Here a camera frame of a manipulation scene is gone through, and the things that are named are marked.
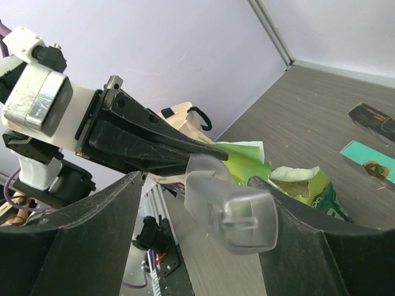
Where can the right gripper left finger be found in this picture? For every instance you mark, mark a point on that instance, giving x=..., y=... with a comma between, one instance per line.
x=81, y=249

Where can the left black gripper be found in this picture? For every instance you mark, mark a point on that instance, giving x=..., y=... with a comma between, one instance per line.
x=130, y=137

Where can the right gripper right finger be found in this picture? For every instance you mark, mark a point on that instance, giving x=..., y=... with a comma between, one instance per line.
x=317, y=254

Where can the clear plastic scoop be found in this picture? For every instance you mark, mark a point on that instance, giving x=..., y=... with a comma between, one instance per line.
x=242, y=219

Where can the green cat litter bag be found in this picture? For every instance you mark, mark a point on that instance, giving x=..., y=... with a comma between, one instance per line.
x=310, y=186

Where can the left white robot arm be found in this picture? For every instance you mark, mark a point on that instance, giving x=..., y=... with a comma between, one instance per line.
x=44, y=174

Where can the teal rectangular box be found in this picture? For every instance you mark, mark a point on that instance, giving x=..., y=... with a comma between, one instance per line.
x=369, y=161

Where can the black rectangular box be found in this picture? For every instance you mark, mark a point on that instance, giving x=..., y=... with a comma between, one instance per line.
x=374, y=121

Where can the beige canvas tote bag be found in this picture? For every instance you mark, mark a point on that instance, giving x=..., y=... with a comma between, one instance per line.
x=191, y=121

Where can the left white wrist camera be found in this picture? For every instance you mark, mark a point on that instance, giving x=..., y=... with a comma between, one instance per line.
x=43, y=102

